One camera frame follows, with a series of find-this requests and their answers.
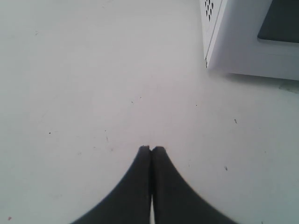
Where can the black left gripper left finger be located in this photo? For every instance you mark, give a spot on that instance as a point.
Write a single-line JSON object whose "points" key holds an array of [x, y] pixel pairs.
{"points": [[130, 201]]}

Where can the white microwave door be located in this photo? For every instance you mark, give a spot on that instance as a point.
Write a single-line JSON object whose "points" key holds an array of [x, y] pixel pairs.
{"points": [[257, 39]]}

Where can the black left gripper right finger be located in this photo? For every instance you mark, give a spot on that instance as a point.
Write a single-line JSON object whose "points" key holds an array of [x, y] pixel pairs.
{"points": [[174, 201]]}

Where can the white microwave oven body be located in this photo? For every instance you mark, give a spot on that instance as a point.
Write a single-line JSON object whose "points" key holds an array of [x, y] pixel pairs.
{"points": [[252, 37]]}

